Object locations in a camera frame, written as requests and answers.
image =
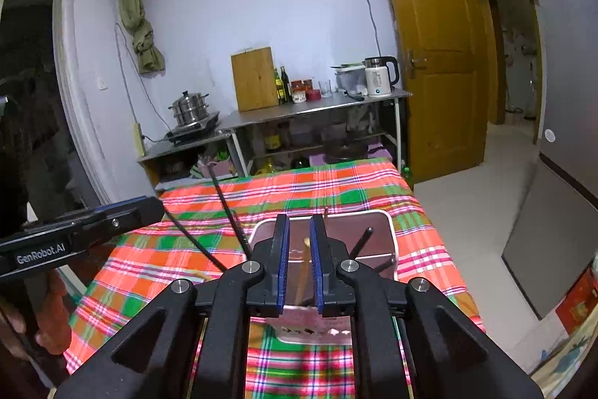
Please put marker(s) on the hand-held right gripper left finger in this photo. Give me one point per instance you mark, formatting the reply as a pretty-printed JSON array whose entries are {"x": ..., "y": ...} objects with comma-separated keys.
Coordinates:
[{"x": 283, "y": 268}]

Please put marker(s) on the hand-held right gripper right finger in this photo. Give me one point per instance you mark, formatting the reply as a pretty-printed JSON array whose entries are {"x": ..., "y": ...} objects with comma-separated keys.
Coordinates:
[{"x": 318, "y": 273}]

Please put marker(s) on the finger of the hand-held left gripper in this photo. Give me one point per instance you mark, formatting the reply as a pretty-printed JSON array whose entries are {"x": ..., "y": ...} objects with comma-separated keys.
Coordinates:
[{"x": 135, "y": 214}]

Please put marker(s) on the black chopstick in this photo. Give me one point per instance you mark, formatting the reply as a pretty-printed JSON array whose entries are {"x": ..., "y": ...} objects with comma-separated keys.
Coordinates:
[
  {"x": 362, "y": 244},
  {"x": 191, "y": 242},
  {"x": 229, "y": 212},
  {"x": 385, "y": 266}
]

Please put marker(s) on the pink utensil holder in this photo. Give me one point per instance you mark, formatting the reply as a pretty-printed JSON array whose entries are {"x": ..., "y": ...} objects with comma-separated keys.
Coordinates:
[{"x": 369, "y": 221}]

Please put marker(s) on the person's left hand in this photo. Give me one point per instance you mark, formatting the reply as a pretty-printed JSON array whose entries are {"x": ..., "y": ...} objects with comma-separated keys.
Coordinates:
[{"x": 55, "y": 319}]

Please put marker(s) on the yellowed power strip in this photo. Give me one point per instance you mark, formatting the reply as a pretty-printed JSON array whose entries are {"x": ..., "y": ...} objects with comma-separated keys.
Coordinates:
[{"x": 138, "y": 139}]

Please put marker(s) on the plaid tablecloth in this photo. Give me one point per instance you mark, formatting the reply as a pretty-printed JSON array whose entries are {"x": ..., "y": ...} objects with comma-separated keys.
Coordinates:
[{"x": 303, "y": 193}]

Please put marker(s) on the low steel shelf table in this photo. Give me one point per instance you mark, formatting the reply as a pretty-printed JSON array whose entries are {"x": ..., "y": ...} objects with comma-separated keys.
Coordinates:
[{"x": 187, "y": 146}]

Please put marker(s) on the pink basket with greens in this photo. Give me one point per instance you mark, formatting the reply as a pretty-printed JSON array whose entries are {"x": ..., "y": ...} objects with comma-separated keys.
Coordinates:
[{"x": 217, "y": 165}]

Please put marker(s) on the black induction cooker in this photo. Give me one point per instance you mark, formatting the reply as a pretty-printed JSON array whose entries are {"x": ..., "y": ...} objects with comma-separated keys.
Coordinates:
[{"x": 194, "y": 131}]

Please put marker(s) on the steel steamer pot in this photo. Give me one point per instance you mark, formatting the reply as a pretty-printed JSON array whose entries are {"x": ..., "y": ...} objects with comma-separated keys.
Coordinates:
[{"x": 189, "y": 109}]

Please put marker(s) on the dark cooking pot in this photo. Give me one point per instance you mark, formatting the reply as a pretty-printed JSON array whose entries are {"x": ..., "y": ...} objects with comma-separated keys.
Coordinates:
[{"x": 345, "y": 151}]

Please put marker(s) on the green plastic bottle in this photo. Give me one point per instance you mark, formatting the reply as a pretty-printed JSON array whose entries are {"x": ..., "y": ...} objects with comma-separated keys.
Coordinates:
[{"x": 409, "y": 178}]

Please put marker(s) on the tall steel shelf table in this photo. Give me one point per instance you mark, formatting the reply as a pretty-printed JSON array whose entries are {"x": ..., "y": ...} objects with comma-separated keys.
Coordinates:
[{"x": 317, "y": 107}]

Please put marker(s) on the small red can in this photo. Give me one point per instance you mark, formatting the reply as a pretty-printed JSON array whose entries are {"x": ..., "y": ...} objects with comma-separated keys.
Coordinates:
[{"x": 314, "y": 94}]

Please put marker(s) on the red lidded jar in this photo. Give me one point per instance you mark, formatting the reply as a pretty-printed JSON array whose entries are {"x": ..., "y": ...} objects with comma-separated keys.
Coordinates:
[{"x": 299, "y": 90}]

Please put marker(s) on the dark oil bottle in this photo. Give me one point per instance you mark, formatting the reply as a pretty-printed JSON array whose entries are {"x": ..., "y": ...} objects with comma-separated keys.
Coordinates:
[{"x": 286, "y": 88}]

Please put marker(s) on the yellow oil bottle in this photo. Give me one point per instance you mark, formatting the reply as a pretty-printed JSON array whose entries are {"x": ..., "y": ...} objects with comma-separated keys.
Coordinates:
[{"x": 278, "y": 88}]

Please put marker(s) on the wooden cutting board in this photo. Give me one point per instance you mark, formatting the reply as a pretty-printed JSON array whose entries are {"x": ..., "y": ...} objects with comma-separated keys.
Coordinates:
[{"x": 254, "y": 79}]

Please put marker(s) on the clear drinking glass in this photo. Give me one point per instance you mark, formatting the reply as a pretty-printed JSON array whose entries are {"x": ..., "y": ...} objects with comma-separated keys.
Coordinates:
[{"x": 325, "y": 89}]

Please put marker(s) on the white plastic container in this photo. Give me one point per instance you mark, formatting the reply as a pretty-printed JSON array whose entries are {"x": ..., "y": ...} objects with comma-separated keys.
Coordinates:
[{"x": 350, "y": 81}]

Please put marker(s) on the green knotted curtain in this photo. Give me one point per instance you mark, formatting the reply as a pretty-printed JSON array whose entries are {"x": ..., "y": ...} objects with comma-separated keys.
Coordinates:
[{"x": 138, "y": 15}]

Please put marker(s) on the white electric kettle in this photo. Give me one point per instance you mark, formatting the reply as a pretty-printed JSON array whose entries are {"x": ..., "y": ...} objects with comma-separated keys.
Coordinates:
[{"x": 378, "y": 79}]

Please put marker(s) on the wooden door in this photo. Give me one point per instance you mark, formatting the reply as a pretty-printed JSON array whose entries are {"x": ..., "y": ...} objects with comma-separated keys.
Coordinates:
[{"x": 434, "y": 53}]

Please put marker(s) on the red cardboard box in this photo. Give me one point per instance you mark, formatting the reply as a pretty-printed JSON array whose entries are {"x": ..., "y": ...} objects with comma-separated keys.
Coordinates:
[{"x": 579, "y": 301}]

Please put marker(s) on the grey refrigerator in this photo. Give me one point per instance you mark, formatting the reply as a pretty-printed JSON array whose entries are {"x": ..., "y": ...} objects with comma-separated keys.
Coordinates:
[{"x": 560, "y": 123}]

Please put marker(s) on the white wall switch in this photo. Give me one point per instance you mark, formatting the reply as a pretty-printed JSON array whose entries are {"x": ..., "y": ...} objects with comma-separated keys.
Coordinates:
[{"x": 102, "y": 84}]

